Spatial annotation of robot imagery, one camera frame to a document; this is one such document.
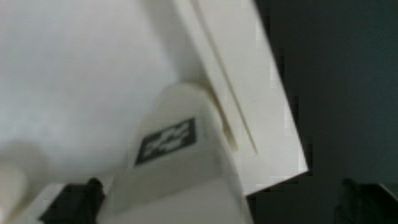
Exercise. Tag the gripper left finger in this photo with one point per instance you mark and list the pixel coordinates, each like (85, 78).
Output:
(65, 204)

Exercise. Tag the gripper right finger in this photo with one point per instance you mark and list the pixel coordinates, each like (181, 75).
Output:
(366, 203)

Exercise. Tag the white square tabletop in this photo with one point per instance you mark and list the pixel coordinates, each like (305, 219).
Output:
(94, 53)

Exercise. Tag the white table leg front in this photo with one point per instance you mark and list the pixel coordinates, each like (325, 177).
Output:
(177, 187)

